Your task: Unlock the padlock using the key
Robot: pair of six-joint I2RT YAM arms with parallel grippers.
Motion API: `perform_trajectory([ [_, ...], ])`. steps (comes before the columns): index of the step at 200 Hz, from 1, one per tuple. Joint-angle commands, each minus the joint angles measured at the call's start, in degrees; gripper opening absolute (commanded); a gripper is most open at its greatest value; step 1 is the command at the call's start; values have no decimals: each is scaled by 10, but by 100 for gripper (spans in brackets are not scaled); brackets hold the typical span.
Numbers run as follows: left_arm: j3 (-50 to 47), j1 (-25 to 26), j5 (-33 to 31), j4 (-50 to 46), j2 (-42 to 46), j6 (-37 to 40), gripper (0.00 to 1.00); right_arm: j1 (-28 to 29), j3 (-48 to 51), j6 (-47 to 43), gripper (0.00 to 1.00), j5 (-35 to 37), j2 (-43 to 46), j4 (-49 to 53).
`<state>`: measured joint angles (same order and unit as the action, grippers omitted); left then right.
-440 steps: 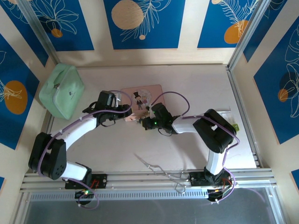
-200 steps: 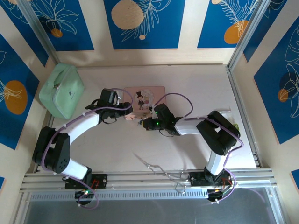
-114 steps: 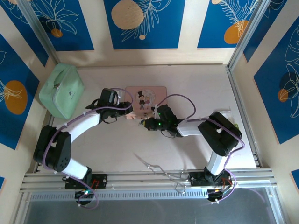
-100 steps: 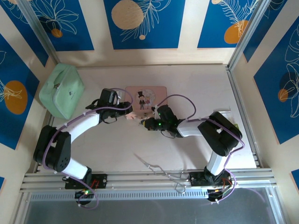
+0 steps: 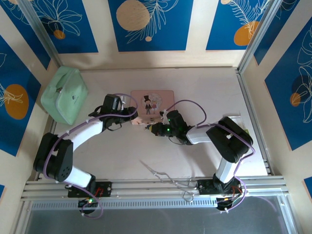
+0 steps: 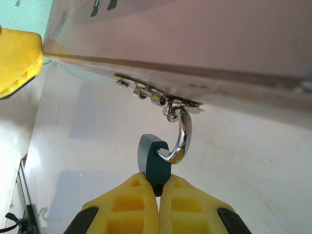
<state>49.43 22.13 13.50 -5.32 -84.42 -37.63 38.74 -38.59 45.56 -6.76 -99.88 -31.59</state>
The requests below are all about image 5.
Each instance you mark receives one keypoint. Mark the pink tin box with couple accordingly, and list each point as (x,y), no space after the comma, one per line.
(152,102)

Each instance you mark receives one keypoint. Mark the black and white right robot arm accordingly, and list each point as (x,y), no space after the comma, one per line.
(229,141)

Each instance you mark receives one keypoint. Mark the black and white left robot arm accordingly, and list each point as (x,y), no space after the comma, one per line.
(58,158)

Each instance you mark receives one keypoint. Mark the green medicine bag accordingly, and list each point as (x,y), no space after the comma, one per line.
(64,95)

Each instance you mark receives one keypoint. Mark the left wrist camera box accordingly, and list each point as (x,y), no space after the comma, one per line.
(123,100)

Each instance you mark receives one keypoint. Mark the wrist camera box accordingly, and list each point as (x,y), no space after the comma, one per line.
(123,100)
(164,113)

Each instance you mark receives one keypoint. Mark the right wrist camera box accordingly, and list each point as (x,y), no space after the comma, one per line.
(164,113)

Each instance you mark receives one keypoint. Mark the aluminium front rail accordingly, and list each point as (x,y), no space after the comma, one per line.
(151,192)

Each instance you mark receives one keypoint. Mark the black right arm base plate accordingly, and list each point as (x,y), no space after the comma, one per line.
(206,187)

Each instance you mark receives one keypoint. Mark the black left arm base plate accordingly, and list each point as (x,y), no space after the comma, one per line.
(107,189)

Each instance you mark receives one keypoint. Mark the aluminium side rail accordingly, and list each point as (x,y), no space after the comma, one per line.
(256,136)

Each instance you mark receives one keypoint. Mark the aluminium corner post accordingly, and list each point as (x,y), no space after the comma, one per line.
(258,36)
(40,31)

